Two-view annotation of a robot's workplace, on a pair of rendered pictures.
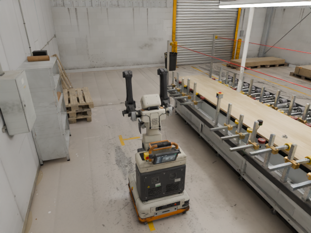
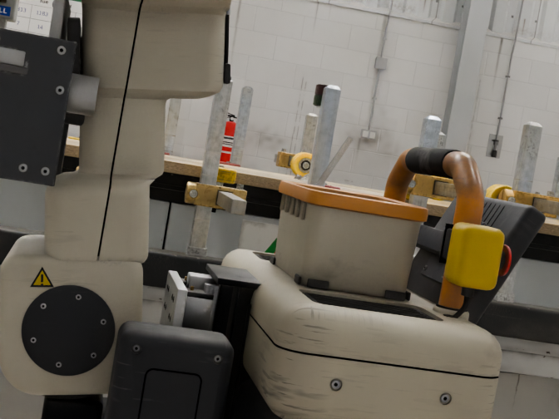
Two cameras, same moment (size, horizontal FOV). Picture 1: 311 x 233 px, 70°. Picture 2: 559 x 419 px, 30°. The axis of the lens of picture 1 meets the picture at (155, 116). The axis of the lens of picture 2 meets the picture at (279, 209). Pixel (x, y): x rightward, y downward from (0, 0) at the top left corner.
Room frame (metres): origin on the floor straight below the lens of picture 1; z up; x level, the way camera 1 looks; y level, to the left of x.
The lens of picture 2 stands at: (2.00, 1.29, 0.96)
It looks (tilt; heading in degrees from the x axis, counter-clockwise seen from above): 3 degrees down; 277
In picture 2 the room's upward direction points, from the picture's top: 10 degrees clockwise
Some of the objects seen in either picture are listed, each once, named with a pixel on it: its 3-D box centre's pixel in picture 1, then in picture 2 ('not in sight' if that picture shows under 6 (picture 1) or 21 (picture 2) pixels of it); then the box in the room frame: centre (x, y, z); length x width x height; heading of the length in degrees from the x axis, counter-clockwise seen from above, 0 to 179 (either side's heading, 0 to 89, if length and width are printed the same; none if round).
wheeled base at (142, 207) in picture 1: (157, 191); not in sight; (2.19, -0.02, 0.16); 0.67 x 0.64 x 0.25; 18
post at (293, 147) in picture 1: (288, 165); (516, 220); (1.76, -1.28, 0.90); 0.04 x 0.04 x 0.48; 18
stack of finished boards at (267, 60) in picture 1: (257, 61); not in sight; (10.24, -4.63, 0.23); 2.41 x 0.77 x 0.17; 109
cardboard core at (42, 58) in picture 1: (38, 58); not in sight; (3.52, 1.81, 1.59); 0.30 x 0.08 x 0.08; 108
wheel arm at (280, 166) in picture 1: (290, 163); (540, 204); (1.71, -1.26, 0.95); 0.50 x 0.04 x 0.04; 108
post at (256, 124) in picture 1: (252, 139); (315, 187); (2.23, -1.13, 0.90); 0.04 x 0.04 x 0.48; 18
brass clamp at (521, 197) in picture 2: (291, 162); (527, 203); (1.73, -1.29, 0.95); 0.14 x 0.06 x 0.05; 18
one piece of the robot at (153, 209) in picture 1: (167, 205); not in sight; (1.89, -0.14, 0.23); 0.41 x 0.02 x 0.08; 108
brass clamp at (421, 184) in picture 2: (271, 148); (429, 186); (1.97, -1.21, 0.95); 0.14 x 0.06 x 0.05; 18
